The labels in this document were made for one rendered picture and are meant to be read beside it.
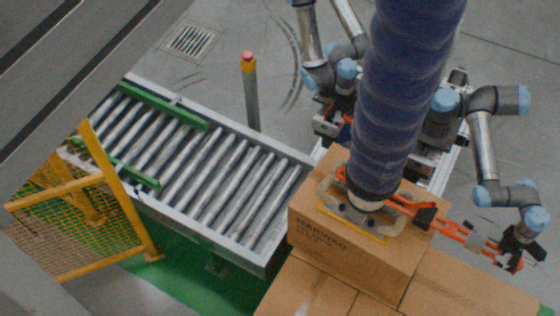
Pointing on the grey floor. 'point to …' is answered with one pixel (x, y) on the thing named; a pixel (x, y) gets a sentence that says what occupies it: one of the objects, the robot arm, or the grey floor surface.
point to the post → (251, 93)
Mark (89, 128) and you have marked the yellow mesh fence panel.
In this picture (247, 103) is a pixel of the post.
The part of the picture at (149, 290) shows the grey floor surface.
